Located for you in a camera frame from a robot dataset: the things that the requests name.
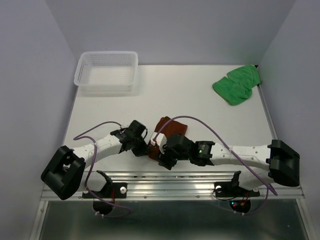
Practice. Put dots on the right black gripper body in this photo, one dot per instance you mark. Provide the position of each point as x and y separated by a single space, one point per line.
183 156

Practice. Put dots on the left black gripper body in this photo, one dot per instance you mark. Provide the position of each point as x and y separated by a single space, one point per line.
140 138

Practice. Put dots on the brown towel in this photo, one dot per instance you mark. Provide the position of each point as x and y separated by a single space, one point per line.
174 127

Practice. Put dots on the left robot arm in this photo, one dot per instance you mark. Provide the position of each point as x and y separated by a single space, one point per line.
65 172

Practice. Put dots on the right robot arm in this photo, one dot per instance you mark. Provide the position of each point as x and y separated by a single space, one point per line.
266 164

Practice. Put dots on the white plastic perforated basket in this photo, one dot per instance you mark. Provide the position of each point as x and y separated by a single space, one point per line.
107 71

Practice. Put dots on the green towel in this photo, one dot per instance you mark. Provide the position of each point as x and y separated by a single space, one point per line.
237 86

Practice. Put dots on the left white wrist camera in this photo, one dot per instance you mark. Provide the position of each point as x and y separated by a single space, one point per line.
123 127

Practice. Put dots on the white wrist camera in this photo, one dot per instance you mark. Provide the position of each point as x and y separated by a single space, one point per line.
123 127
158 139

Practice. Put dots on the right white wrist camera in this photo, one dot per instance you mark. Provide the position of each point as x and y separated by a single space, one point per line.
158 139

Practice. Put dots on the aluminium rail frame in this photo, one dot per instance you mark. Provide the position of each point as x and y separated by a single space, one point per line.
177 205

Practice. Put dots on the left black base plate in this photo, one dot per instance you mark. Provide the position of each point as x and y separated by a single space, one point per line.
114 190

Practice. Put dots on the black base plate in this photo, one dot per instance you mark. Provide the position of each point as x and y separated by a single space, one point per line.
225 189
114 190

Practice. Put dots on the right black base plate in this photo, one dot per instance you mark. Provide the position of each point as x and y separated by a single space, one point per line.
225 189

